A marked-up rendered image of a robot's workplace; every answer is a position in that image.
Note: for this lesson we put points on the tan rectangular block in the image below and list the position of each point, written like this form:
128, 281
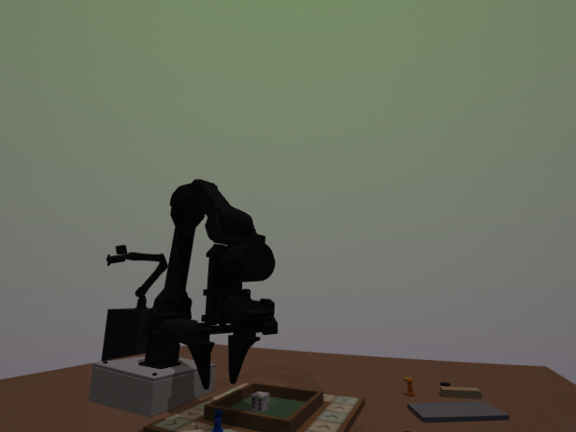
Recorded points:
461, 392

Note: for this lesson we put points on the orange game pawn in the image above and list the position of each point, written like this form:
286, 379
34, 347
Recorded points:
410, 392

